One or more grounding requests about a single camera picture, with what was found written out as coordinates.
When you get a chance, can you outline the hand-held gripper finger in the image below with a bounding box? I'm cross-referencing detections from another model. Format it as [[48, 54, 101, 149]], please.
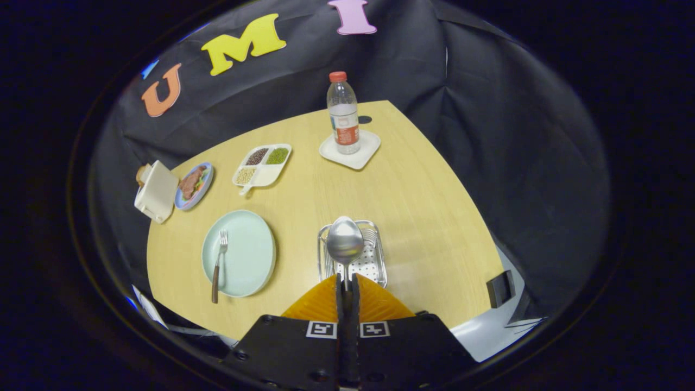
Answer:
[[350, 273, 478, 391], [223, 273, 349, 391]]

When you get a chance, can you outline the wooden handled metal spoon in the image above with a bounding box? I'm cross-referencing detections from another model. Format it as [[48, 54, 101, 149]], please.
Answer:
[[326, 216, 365, 294]]

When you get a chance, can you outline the wooden handled metal fork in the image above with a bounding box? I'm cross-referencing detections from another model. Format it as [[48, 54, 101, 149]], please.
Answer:
[[211, 229, 229, 304]]

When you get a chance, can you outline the light green plate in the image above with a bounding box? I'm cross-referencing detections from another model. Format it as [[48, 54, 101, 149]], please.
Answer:
[[201, 210, 277, 298]]

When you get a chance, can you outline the white square coaster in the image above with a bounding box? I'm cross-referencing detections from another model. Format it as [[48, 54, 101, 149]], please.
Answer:
[[319, 129, 382, 171]]

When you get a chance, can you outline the black block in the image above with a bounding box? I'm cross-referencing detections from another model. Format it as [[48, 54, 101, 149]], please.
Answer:
[[486, 270, 517, 309]]

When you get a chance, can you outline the white divided dish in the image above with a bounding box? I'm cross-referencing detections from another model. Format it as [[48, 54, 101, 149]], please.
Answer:
[[232, 143, 293, 196]]

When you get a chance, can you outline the clear red capped water bottle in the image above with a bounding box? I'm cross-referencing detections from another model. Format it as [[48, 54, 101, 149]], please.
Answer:
[[326, 71, 361, 155]]

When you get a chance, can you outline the small blue plate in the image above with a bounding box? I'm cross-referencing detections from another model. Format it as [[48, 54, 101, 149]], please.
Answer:
[[174, 162, 214, 211]]

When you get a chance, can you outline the brown steak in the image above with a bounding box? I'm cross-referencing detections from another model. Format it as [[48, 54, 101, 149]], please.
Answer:
[[179, 166, 207, 200]]

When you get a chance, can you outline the white sheet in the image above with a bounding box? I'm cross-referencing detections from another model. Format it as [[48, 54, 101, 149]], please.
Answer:
[[132, 285, 169, 330]]

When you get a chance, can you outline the white toaster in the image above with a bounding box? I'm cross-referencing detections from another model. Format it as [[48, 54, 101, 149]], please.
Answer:
[[134, 160, 180, 224]]

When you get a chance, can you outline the black backdrop cloth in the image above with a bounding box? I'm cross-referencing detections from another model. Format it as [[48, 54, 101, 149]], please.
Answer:
[[90, 0, 611, 348]]

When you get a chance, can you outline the metal wire basket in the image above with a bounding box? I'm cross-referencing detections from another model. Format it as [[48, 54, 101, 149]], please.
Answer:
[[317, 220, 388, 288]]

